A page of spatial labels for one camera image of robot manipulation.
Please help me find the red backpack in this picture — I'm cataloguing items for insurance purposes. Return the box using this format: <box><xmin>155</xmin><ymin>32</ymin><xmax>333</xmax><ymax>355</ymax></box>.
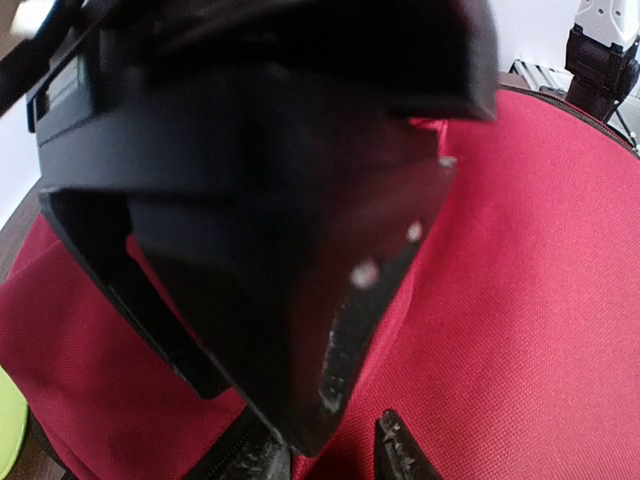
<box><xmin>1</xmin><ymin>91</ymin><xmax>639</xmax><ymax>479</ymax></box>

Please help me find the green plate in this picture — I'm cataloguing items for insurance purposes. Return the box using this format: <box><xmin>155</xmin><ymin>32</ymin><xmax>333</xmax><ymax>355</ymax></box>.
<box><xmin>0</xmin><ymin>370</ymin><xmax>29</xmax><ymax>479</ymax></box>

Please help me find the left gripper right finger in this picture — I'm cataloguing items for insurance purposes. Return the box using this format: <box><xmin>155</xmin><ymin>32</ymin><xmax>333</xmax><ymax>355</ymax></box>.
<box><xmin>374</xmin><ymin>410</ymin><xmax>443</xmax><ymax>480</ymax></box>

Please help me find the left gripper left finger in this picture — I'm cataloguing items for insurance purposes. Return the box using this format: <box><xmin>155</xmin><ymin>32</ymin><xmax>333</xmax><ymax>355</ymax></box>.
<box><xmin>185</xmin><ymin>414</ymin><xmax>292</xmax><ymax>480</ymax></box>

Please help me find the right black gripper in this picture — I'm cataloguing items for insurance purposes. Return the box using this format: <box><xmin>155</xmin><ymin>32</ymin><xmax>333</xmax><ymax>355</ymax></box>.
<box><xmin>27</xmin><ymin>1</ymin><xmax>497</xmax><ymax>190</ymax></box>

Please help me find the front aluminium rail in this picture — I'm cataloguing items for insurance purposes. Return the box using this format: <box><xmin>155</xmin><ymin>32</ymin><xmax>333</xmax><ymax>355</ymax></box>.
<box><xmin>509</xmin><ymin>59</ymin><xmax>573</xmax><ymax>93</ymax></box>

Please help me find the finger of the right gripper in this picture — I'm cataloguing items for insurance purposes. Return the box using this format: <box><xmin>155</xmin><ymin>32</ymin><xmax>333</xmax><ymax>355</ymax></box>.
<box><xmin>38</xmin><ymin>188</ymin><xmax>229</xmax><ymax>399</ymax></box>
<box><xmin>129</xmin><ymin>119</ymin><xmax>456</xmax><ymax>456</ymax></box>

